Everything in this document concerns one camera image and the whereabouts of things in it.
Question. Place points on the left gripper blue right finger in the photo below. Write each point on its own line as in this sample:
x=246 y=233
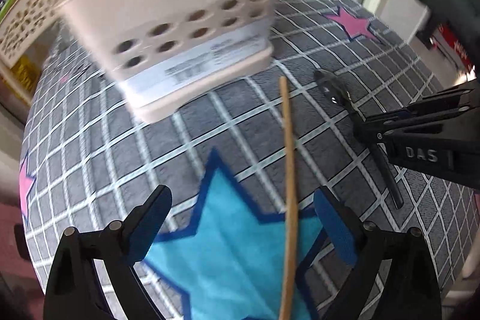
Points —
x=339 y=222

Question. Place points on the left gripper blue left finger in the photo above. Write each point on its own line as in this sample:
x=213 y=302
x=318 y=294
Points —
x=143 y=223

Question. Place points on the bamboo chopstick crossing diagonal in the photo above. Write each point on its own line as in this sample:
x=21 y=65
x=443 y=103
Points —
x=291 y=214

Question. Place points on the grey checkered tablecloth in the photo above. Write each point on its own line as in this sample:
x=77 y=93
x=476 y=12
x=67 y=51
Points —
x=91 y=162

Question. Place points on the pink plastic stool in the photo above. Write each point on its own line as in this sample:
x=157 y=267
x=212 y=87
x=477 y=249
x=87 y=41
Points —
x=16 y=266

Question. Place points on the beige plastic utensil holder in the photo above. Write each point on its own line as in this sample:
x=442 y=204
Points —
x=164 y=53

